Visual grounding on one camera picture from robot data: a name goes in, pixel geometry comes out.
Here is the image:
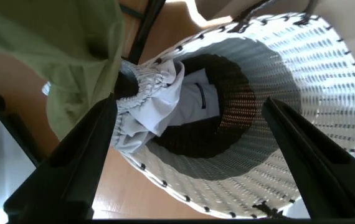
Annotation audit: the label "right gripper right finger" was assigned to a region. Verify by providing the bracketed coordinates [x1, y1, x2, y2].
[261, 96, 355, 218]

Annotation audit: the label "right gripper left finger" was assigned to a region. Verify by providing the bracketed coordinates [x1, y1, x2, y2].
[3, 93, 118, 220]

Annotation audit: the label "pale grey shorts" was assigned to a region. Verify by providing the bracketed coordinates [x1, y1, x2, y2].
[110, 58, 222, 155]

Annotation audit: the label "green long-sleeved shirt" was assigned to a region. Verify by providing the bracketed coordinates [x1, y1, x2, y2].
[0, 0, 125, 141]

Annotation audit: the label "white laundry basket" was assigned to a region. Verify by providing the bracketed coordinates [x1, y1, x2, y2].
[115, 12, 355, 219]

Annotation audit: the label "black clothes rack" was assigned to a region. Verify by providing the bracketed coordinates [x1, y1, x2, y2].
[120, 0, 168, 65]

